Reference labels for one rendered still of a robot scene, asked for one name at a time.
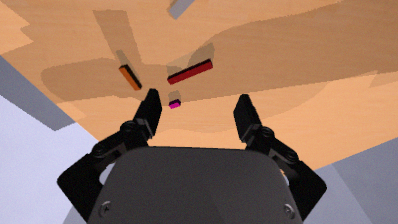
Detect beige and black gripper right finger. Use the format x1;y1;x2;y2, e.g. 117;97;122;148
233;94;327;222

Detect magenta rod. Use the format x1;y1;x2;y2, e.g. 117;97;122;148
169;99;181;109

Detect red rectangular bar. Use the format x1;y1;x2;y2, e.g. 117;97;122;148
167;59;213;85

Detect grey rod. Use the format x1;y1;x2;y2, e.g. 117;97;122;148
169;0;195;20

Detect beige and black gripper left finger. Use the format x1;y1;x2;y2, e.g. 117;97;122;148
57;88;162;223

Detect orange rod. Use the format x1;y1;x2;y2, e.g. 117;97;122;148
119;64;142;91

